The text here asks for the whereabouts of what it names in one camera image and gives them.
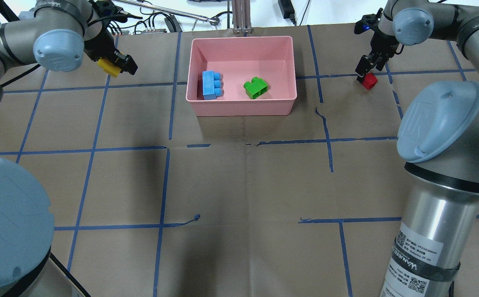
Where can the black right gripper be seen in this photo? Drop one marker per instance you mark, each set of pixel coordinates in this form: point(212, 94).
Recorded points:
point(381, 45)

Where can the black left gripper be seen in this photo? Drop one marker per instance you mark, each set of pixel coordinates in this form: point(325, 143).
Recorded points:
point(104, 46)

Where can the yellow toy block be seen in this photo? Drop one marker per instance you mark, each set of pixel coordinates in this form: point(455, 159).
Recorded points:
point(108, 67)

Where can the red toy block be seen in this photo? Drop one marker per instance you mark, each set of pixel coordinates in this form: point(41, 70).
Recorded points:
point(369, 81)

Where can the blue toy block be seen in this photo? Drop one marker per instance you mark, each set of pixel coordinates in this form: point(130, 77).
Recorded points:
point(212, 85)

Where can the green toy block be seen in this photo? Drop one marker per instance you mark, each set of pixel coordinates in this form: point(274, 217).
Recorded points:
point(255, 87)

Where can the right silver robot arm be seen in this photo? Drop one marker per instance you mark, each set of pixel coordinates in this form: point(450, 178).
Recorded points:
point(439, 140)

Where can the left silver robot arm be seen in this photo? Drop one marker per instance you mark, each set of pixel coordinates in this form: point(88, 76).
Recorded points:
point(54, 36)

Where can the pink plastic box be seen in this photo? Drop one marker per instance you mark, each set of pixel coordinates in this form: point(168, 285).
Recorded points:
point(239, 59)

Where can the black power adapter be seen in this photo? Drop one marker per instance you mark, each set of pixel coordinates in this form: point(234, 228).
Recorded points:
point(287, 10)

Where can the silver metal rod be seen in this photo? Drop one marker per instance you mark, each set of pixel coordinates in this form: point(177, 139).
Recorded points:
point(141, 4)

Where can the brown paper table cover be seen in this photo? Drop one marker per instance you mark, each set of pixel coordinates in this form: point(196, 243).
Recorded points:
point(150, 200)

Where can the aluminium frame post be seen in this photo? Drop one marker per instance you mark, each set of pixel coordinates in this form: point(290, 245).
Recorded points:
point(241, 16)

